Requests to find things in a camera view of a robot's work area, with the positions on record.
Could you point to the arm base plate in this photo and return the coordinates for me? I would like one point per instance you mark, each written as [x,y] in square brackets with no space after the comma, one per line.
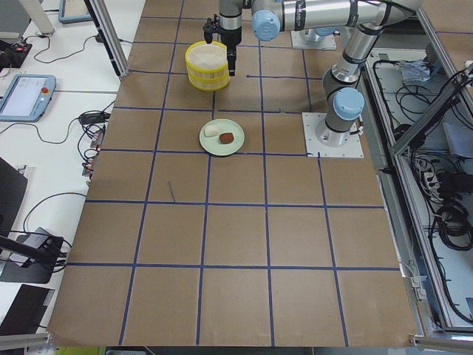
[321,142]
[313,40]

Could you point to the light green plate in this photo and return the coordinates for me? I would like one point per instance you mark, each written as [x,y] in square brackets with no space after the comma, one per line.
[214,147]

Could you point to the black power adapter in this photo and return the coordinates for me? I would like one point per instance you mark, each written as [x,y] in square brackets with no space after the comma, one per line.
[96,117]

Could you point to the blue teach pendant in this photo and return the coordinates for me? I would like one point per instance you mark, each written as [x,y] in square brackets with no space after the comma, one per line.
[73,11]
[27,98]

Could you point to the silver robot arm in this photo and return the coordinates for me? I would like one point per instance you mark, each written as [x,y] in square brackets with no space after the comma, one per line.
[312,24]
[230,14]

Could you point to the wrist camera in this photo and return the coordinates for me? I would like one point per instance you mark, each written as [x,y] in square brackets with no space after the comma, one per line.
[211,27]

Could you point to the aluminium frame post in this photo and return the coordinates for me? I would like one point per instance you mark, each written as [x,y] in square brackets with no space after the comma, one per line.
[106,30]

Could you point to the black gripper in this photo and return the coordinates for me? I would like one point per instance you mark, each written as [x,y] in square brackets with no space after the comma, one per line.
[230,36]

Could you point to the black camera tripod arm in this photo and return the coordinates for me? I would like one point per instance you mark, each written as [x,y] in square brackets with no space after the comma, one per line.
[45,255]

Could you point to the white steamed bun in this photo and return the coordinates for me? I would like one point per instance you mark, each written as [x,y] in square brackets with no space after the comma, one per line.
[210,131]

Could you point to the brown bun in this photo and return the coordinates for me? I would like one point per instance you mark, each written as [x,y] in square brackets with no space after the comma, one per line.
[226,138]

